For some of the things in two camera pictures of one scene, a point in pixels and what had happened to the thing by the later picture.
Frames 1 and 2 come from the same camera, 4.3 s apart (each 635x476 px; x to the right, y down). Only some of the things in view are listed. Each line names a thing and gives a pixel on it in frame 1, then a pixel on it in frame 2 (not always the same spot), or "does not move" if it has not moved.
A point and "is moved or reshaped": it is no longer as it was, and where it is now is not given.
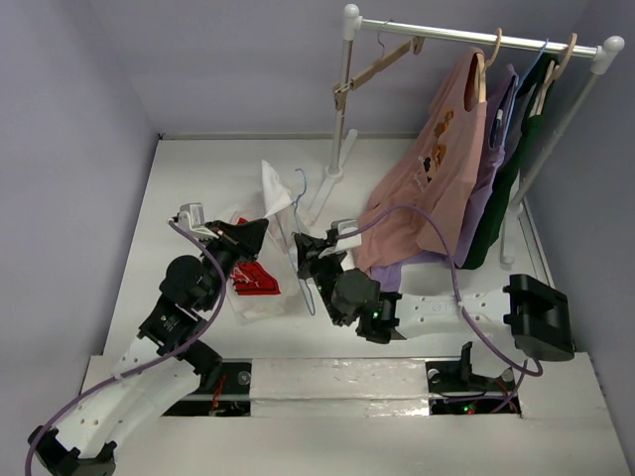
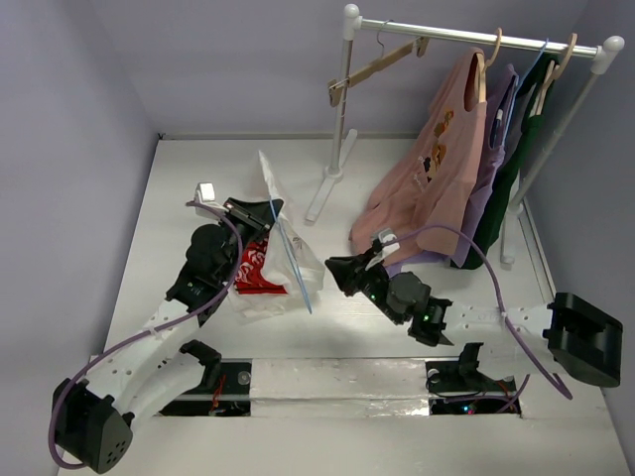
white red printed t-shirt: x=260 y=287 is moved or reshaped
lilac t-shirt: x=499 y=94 does not move
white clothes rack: x=344 y=138 does not move
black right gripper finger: x=308 y=268 to x=350 y=284
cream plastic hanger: x=482 y=67 does not move
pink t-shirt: x=440 y=171 does not move
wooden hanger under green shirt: x=554 y=73 does not move
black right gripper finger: x=308 y=246 to x=348 y=269
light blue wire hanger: x=306 y=287 to x=290 y=254
